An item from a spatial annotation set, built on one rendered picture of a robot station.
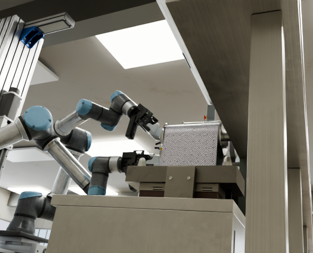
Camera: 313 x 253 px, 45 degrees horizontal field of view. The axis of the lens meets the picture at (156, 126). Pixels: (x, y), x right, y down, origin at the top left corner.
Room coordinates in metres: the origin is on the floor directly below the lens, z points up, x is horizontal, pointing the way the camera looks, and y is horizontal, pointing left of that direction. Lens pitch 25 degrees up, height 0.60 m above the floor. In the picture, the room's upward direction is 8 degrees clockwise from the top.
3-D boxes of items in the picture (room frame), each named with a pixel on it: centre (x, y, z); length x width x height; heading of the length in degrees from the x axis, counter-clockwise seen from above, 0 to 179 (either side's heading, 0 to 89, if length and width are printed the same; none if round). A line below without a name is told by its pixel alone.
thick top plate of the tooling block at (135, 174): (1.31, -0.13, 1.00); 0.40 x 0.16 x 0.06; 66
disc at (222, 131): (1.43, -0.29, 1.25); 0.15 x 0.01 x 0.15; 155
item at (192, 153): (1.43, -0.14, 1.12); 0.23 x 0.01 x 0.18; 66
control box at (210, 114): (2.02, -0.31, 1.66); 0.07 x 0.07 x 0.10; 81
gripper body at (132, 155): (1.53, 0.07, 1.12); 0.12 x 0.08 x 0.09; 66
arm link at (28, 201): (2.06, 0.62, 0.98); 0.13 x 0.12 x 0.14; 123
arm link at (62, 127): (1.78, 0.44, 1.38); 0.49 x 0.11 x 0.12; 33
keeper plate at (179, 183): (1.21, -0.11, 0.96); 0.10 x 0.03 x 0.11; 66
